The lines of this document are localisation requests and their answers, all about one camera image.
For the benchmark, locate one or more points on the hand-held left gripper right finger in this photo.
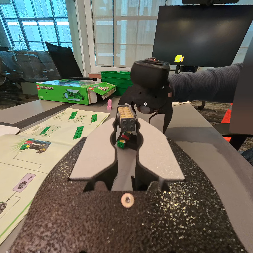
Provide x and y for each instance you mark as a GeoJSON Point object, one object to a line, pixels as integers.
{"type": "Point", "coordinates": [158, 156]}

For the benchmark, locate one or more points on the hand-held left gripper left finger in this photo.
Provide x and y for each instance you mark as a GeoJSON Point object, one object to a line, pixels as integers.
{"type": "Point", "coordinates": [94, 156]}

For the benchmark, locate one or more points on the black brick assembly green end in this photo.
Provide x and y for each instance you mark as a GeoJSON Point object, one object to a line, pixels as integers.
{"type": "Point", "coordinates": [121, 144]}

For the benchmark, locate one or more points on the grey and tan brick assembly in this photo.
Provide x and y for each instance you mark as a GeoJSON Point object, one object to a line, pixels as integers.
{"type": "Point", "coordinates": [128, 123]}

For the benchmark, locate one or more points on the person's right forearm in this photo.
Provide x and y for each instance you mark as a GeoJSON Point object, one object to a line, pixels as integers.
{"type": "Point", "coordinates": [207, 83]}

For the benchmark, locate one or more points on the grey desk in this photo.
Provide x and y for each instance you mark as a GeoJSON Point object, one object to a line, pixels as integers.
{"type": "Point", "coordinates": [197, 154]}

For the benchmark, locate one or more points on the green building instruction booklet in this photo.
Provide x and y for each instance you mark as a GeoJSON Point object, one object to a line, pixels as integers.
{"type": "Point", "coordinates": [59, 146]}

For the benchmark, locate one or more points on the black television stand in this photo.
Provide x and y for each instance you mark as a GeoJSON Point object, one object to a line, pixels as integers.
{"type": "Point", "coordinates": [187, 69]}

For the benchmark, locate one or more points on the pink pig brick figure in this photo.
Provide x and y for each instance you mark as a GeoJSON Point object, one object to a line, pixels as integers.
{"type": "Point", "coordinates": [109, 104]}

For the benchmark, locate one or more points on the brown wooden table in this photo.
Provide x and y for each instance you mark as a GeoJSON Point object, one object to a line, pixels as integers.
{"type": "Point", "coordinates": [94, 74]}

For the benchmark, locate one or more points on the large black television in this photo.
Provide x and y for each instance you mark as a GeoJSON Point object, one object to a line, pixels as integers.
{"type": "Point", "coordinates": [197, 35]}

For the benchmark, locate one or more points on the green brick set box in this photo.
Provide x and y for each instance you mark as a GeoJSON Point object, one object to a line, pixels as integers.
{"type": "Point", "coordinates": [59, 92]}

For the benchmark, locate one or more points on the black office chair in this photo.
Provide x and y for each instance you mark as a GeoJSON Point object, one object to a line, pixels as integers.
{"type": "Point", "coordinates": [237, 138]}

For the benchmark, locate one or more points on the black high back chair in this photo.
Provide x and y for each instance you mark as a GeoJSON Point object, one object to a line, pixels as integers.
{"type": "Point", "coordinates": [63, 59]}

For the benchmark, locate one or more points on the person's leg in jeans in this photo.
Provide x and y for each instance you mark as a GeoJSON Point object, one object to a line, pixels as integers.
{"type": "Point", "coordinates": [248, 156]}

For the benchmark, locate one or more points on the black webcam bar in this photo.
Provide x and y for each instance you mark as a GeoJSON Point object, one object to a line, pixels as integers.
{"type": "Point", "coordinates": [209, 1]}

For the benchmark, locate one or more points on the grey mesh office chair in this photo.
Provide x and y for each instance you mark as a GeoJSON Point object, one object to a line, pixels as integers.
{"type": "Point", "coordinates": [29, 67]}
{"type": "Point", "coordinates": [9, 69]}
{"type": "Point", "coordinates": [49, 63]}

